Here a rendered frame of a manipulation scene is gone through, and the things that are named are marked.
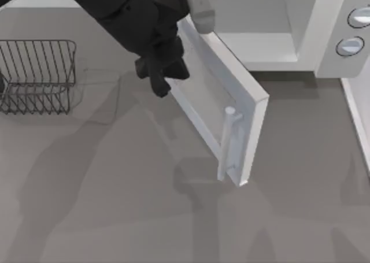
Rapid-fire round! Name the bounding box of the pale grey rounded box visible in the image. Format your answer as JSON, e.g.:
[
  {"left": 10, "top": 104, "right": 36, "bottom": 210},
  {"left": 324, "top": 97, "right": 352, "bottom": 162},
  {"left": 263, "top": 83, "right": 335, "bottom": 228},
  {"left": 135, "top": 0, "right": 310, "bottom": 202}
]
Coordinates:
[{"left": 183, "top": 0, "right": 216, "bottom": 35}]

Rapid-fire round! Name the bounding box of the pale microwave door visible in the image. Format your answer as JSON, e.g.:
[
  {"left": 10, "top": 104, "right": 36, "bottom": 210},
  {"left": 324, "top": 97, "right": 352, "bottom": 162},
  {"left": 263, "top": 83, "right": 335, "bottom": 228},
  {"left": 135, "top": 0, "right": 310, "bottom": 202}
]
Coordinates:
[{"left": 169, "top": 15, "right": 270, "bottom": 188}]

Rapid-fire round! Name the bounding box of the pale microwave oven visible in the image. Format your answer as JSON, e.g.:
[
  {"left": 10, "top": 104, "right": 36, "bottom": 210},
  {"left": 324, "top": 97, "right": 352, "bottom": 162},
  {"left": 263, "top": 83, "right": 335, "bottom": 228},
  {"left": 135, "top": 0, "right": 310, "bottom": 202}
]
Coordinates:
[{"left": 184, "top": 0, "right": 370, "bottom": 79}]

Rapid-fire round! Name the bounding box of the small grey microwave knob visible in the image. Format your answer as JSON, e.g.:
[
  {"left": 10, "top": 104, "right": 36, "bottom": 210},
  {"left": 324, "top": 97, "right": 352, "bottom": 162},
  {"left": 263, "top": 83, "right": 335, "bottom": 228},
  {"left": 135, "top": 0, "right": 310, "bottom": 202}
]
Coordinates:
[{"left": 335, "top": 36, "right": 365, "bottom": 57}]

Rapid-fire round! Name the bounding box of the white furniture panel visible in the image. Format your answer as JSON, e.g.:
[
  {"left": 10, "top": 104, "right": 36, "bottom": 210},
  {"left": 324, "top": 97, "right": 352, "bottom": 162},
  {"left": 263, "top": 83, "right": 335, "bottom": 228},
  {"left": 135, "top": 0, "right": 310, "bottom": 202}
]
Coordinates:
[{"left": 340, "top": 77, "right": 370, "bottom": 180}]

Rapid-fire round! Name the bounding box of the large grey microwave knob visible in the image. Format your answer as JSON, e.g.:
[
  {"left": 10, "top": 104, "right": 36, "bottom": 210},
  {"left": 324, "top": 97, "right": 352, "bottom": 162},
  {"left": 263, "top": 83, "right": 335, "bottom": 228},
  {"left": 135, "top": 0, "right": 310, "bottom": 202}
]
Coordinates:
[{"left": 346, "top": 5, "right": 370, "bottom": 29}]

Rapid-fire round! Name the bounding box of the pale door handle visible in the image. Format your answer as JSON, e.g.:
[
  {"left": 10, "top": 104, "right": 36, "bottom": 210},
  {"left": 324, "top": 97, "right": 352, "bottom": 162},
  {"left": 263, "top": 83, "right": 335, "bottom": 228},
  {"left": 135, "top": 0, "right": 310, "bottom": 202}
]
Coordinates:
[{"left": 216, "top": 106, "right": 244, "bottom": 181}]

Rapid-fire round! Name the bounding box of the dark wire basket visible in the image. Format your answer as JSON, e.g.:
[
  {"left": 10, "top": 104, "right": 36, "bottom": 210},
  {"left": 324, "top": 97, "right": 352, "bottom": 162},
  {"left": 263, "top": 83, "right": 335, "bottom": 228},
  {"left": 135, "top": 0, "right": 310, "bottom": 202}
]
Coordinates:
[{"left": 0, "top": 39, "right": 77, "bottom": 116}]

